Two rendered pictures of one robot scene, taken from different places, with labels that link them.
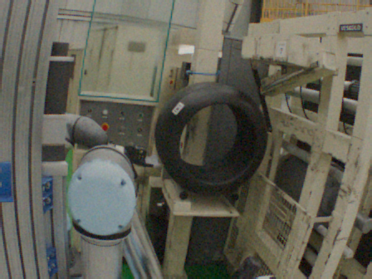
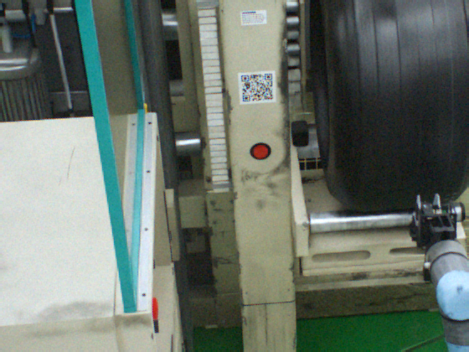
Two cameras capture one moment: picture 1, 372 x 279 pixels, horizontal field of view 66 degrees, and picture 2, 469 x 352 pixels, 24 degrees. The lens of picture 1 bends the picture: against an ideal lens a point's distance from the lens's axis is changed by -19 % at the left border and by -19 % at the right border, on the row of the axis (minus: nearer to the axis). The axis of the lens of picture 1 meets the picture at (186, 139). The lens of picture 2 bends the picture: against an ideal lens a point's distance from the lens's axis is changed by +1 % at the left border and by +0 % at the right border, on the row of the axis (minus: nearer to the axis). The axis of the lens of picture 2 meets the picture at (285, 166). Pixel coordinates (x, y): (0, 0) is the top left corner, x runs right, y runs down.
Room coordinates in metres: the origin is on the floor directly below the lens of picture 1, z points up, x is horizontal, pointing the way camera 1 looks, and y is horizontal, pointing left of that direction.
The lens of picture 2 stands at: (1.70, 1.87, 2.39)
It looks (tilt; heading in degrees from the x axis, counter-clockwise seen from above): 36 degrees down; 280
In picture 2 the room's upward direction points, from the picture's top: 2 degrees counter-clockwise
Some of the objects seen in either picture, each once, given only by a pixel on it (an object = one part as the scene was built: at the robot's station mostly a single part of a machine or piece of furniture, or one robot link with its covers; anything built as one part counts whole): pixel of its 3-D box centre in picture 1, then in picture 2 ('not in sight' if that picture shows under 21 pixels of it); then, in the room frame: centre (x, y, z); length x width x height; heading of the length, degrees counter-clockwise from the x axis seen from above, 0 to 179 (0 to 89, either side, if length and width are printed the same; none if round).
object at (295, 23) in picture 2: (252, 154); (262, 46); (2.18, -0.44, 1.05); 0.20 x 0.15 x 0.30; 14
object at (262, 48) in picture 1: (281, 51); not in sight; (1.82, -0.44, 1.71); 0.61 x 0.25 x 0.15; 14
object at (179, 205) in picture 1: (175, 194); (380, 240); (1.84, 0.01, 0.84); 0.36 x 0.09 x 0.06; 14
